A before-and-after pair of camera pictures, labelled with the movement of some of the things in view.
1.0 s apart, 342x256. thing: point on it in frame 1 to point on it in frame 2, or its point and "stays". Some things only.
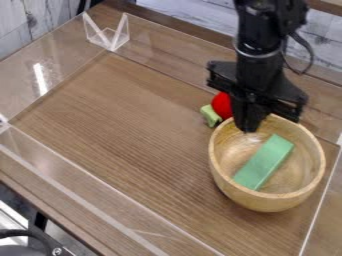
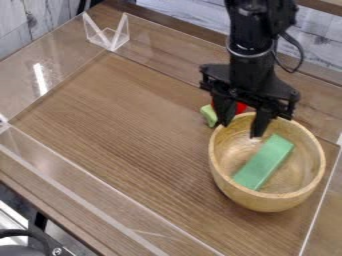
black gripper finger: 244,113 to 224,106
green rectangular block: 263,162 stays
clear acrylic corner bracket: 108,38 stays
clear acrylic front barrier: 100,220 stays
